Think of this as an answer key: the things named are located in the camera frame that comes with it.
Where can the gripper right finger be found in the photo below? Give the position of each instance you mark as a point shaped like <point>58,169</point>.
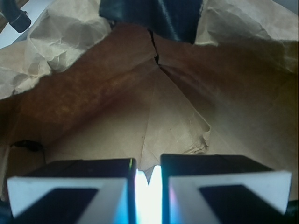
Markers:
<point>222,189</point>

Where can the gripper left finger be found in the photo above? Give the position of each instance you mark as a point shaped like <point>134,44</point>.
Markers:
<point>75,192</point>

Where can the brown paper bag tray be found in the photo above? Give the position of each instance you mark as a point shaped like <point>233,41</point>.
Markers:
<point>80,87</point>

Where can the black tube end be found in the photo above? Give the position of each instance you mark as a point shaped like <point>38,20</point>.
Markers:
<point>16,18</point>

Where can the white plastic tray board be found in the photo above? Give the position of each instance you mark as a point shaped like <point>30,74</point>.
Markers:
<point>34,8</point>

